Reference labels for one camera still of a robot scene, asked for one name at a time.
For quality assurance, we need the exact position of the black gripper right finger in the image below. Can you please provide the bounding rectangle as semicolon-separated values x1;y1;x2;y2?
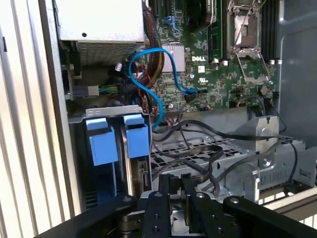
182;173;317;238

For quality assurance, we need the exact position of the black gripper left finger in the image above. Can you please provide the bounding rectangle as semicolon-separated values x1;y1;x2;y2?
37;175;179;238

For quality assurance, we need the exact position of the metal disk bay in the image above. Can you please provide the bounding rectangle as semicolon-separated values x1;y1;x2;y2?
66;105;153;209

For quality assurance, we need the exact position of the black RAM slot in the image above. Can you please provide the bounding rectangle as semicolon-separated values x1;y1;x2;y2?
273;0;282;65
262;0;273;64
221;0;235;66

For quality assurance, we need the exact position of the grey perforated drive cage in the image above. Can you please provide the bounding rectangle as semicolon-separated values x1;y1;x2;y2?
151;115;317;206

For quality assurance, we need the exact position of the green motherboard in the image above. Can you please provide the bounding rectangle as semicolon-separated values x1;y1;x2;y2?
146;0;283;114

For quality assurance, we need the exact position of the silver chipset heat sink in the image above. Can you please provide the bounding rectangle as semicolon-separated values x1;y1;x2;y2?
162;44;185;72

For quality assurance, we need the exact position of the black open PC case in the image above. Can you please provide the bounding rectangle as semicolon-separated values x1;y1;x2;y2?
37;0;317;224

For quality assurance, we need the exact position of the CPU socket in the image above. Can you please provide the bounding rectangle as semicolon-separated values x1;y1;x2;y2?
231;9;262;49

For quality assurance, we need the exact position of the silver power supply unit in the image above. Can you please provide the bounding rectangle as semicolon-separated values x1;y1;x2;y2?
55;0;147;65

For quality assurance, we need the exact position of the thick black disk wire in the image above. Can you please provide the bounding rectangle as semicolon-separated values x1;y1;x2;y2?
152;119;283;143

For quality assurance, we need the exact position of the blue data wire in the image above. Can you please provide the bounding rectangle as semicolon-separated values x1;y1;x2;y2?
128;47;198;132

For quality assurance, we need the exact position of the thin black wire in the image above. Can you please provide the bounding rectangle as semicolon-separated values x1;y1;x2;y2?
247;95;299;196

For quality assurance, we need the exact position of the metal socket cover frame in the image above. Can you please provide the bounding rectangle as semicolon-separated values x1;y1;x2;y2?
234;47;271;83

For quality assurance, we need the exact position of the sleeved power cable bundle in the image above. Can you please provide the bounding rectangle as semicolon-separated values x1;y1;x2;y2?
143;9;167;87

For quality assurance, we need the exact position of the thin wire locking lever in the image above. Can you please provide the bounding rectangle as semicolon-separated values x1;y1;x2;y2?
235;0;256;45

